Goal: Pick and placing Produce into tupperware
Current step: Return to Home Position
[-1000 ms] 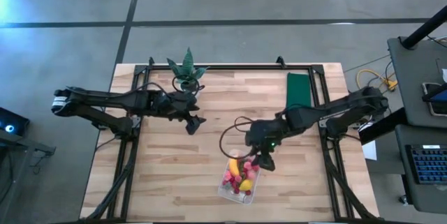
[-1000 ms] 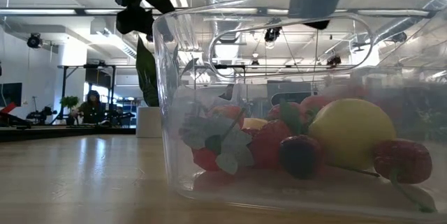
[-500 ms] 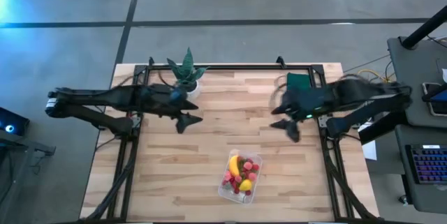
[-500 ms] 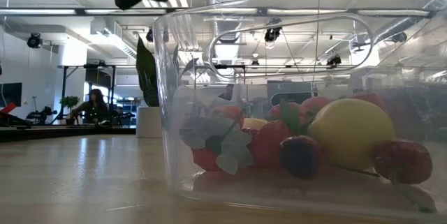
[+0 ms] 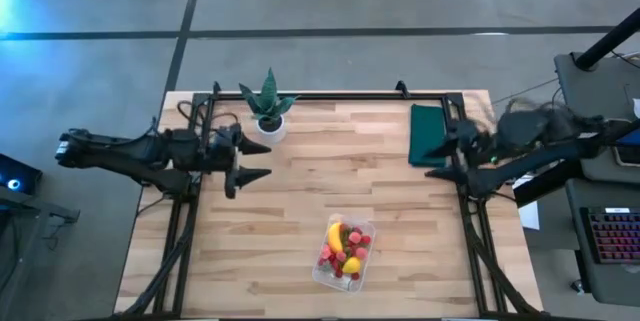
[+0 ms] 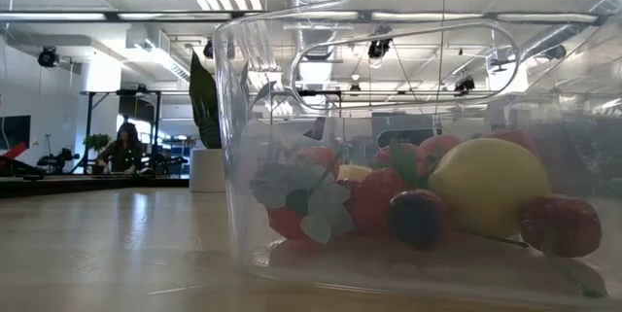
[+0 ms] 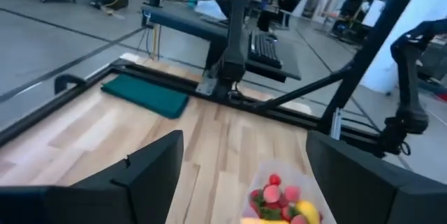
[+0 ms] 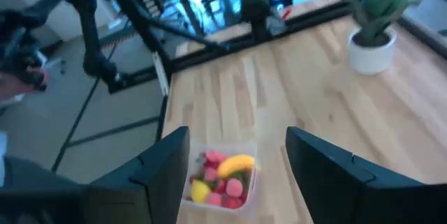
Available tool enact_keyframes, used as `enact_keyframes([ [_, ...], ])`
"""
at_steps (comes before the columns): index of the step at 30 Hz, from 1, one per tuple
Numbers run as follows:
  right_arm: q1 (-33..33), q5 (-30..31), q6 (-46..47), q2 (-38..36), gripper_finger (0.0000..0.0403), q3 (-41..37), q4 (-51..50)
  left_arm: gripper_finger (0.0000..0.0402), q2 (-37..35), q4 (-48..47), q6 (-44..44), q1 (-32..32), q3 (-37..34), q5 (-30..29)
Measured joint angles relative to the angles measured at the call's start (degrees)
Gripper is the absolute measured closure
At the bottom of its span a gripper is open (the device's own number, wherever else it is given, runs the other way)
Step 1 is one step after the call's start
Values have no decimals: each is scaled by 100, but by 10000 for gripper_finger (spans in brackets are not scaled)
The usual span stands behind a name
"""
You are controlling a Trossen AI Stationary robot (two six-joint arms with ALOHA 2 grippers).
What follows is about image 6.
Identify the yellow toy banana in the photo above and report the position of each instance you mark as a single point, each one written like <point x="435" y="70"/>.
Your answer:
<point x="355" y="172"/>

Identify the person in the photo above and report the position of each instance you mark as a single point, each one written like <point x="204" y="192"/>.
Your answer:
<point x="124" y="151"/>

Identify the black wall monitor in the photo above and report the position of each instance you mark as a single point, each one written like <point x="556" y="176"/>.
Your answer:
<point x="14" y="132"/>

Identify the red toy fruit grey-green leaves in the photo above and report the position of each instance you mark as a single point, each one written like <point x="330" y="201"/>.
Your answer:
<point x="286" y="222"/>

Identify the snake plant in white pot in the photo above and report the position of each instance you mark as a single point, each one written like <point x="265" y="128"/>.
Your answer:
<point x="206" y="171"/>

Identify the yellow toy lemon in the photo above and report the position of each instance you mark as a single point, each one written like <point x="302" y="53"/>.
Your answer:
<point x="486" y="185"/>

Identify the green background potted plant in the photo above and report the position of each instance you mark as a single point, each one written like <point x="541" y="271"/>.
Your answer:
<point x="97" y="142"/>

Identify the clear plastic tupperware container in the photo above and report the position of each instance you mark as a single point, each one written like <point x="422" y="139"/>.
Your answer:
<point x="291" y="273"/>

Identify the black ceiling spotlight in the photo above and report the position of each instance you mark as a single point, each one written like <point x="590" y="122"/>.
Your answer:
<point x="47" y="57"/>
<point x="208" y="49"/>
<point x="556" y="51"/>
<point x="465" y="84"/>
<point x="379" y="48"/>

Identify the black background robot arm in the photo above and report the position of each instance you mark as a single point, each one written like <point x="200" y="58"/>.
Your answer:
<point x="56" y="160"/>

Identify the dark red toy cherry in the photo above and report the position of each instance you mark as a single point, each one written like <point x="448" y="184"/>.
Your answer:
<point x="418" y="217"/>

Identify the black metal stand frame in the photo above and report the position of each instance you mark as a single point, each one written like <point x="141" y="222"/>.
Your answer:
<point x="89" y="122"/>

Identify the red toy cherry long stem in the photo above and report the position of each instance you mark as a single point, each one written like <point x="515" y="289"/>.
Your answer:
<point x="559" y="227"/>

